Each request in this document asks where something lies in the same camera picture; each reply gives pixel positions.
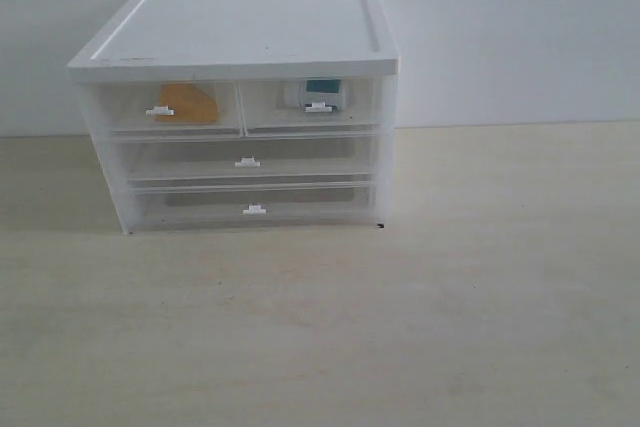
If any white pill bottle blue label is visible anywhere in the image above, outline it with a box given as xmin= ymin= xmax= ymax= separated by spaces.
xmin=282 ymin=79 xmax=347 ymax=113

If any yellow cheese wedge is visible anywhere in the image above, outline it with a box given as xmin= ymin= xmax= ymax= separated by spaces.
xmin=146 ymin=83 xmax=220 ymax=124

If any white plastic drawer cabinet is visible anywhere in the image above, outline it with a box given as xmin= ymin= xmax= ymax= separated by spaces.
xmin=68 ymin=0 xmax=400 ymax=234

